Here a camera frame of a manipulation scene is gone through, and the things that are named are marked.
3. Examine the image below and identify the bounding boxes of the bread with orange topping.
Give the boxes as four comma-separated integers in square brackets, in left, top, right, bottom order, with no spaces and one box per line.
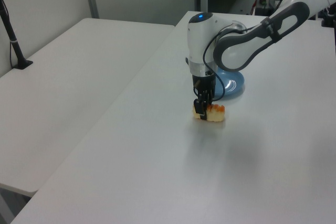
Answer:
[192,103,226,122]

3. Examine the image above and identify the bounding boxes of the black table clamp mount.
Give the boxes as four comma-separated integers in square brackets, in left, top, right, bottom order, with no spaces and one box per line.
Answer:
[319,3,336,28]

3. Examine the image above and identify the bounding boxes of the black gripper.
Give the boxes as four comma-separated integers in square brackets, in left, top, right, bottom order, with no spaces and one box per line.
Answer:
[191,74,216,121]

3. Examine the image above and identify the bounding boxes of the blue round plate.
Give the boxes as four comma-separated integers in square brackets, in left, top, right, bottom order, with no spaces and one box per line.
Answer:
[213,66,246,98]

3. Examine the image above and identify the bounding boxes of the black camera pole with base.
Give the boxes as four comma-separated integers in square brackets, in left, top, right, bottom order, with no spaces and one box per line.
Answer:
[0,0,34,70]

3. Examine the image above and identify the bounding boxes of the black electronics box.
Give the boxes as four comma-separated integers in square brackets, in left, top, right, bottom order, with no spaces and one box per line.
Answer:
[254,0,277,17]

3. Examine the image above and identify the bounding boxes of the thin black pole cable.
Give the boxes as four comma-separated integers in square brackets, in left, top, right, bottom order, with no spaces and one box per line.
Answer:
[0,0,14,68]

